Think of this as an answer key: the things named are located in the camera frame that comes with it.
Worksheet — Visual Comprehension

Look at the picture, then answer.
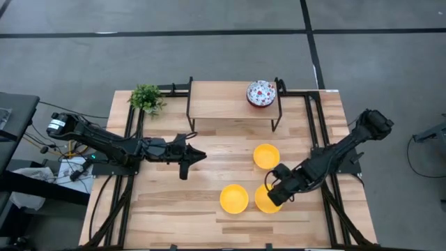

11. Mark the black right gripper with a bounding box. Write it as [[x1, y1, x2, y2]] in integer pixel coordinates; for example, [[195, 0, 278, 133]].
[[267, 162, 307, 207]]

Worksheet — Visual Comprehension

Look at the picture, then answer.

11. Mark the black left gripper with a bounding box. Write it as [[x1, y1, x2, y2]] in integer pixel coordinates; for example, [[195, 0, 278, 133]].
[[150, 133, 207, 181]]

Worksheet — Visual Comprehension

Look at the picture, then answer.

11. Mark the yellow mini bowl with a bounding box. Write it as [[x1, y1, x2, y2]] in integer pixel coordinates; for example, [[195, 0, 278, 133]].
[[252, 143, 281, 171], [254, 183, 283, 215], [219, 183, 249, 215]]

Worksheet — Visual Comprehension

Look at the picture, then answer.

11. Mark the wooden shelf with black legs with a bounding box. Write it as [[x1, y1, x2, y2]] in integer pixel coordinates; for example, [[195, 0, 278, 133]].
[[186, 76, 284, 132]]

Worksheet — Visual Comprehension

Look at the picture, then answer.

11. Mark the small green potted plant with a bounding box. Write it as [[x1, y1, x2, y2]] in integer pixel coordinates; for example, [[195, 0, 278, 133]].
[[127, 83, 168, 116]]

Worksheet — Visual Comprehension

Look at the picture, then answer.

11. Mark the white box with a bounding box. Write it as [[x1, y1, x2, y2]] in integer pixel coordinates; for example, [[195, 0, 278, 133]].
[[56, 157, 95, 195]]

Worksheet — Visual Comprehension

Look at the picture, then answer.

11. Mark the black furniture board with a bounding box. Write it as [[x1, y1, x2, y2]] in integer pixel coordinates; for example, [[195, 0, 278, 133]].
[[0, 170, 91, 207]]

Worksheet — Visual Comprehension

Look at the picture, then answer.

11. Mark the grey metal stand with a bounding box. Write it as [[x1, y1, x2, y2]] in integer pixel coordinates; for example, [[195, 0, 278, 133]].
[[413, 114, 446, 144]]

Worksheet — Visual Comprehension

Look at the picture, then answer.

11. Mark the white crumpled cloth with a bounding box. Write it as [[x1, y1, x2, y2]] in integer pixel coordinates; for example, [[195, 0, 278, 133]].
[[9, 168, 48, 212]]

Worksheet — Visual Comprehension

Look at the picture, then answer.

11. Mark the black desk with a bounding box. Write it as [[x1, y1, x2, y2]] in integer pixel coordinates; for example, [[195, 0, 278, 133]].
[[0, 92, 41, 175]]

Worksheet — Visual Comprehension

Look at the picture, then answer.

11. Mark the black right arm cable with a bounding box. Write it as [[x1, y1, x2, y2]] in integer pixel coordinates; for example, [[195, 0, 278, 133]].
[[263, 169, 277, 193]]

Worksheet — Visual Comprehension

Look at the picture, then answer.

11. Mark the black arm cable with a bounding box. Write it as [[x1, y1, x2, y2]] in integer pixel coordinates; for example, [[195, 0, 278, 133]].
[[163, 131, 199, 147], [263, 169, 277, 193]]

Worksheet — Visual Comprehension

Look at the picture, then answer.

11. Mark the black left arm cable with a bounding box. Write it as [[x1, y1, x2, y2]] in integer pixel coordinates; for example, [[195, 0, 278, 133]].
[[163, 131, 199, 147]]

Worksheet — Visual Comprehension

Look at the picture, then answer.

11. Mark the black aluminium table frame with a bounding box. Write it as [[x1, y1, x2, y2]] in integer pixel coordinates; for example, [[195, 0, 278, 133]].
[[79, 77, 379, 251]]

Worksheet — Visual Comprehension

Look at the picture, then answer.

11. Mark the black floor cable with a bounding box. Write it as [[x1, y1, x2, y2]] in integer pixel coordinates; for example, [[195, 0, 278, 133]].
[[406, 135, 446, 179], [37, 100, 109, 119]]

